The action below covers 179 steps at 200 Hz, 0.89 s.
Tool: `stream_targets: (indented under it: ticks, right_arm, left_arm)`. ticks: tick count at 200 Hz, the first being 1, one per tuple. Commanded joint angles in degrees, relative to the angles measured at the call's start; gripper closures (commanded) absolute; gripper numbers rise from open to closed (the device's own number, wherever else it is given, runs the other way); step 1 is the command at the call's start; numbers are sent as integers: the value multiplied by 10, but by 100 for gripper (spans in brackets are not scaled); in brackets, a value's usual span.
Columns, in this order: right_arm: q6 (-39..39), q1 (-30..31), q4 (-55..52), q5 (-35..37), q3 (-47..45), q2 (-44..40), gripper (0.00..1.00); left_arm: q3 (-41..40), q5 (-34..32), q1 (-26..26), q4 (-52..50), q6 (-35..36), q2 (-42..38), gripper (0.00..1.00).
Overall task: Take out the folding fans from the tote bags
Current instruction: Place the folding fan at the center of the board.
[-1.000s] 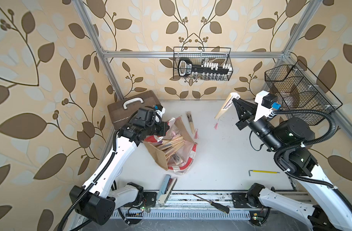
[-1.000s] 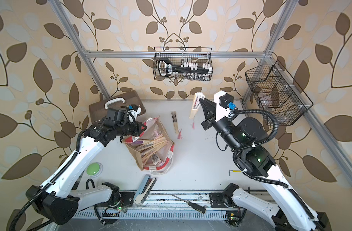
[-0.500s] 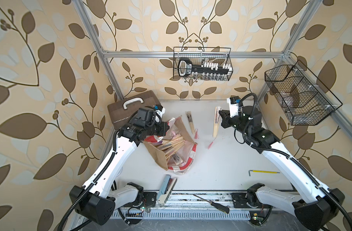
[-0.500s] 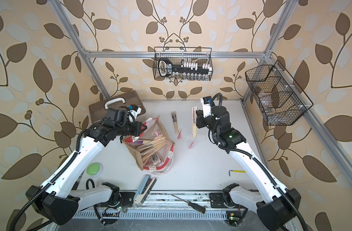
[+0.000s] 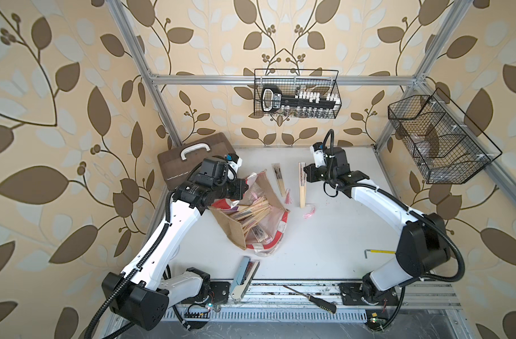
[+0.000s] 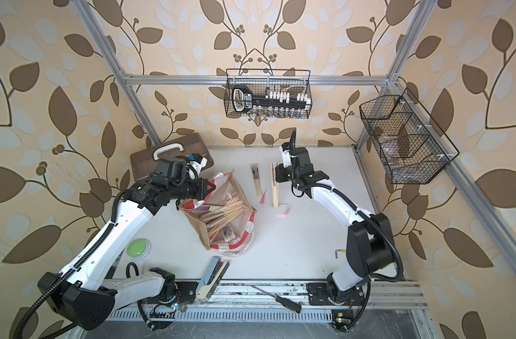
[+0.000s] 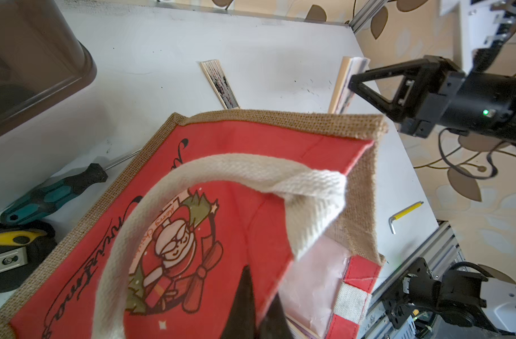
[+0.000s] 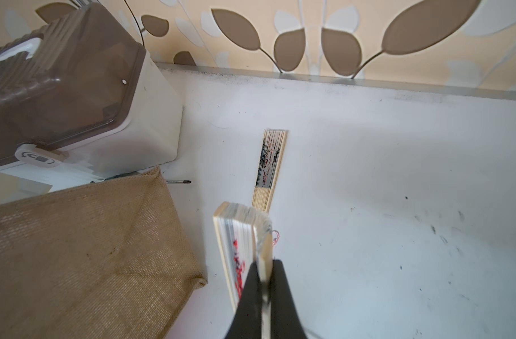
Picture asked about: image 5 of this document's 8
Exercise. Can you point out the folding fan black print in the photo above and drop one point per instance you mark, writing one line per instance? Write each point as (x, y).
(285, 193)

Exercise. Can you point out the grey stapler tool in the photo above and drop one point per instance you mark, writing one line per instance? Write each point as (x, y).
(243, 278)

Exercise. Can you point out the right black wire basket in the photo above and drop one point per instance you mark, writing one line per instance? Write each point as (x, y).
(447, 146)

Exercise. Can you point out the folding fan plain wood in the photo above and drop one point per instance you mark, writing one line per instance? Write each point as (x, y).
(310, 208)

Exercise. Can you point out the black socket set holder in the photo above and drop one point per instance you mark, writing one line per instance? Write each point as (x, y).
(273, 100)

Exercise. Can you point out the brown toolbox with white handle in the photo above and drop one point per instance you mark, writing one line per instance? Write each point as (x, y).
(177, 163)

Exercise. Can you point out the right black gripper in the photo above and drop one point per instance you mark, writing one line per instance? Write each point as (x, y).
(311, 170)

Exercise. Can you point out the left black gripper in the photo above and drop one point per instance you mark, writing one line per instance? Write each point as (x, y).
(238, 186)

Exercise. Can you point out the black handled screwdriver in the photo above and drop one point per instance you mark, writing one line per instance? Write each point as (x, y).
(321, 303)

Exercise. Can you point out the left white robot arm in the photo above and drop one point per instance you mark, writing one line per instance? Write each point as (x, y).
(140, 294)

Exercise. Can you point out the yellow hex key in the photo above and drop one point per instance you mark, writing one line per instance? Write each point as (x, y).
(376, 251)

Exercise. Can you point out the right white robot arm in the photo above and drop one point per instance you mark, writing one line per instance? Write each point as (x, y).
(424, 250)

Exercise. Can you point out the black wire basket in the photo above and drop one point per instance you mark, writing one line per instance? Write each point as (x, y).
(318, 80)
(447, 146)

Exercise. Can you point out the back black wire basket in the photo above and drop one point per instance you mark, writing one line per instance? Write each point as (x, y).
(318, 80)

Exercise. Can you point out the folding fans in bag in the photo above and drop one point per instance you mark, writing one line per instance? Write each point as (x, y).
(250, 216)

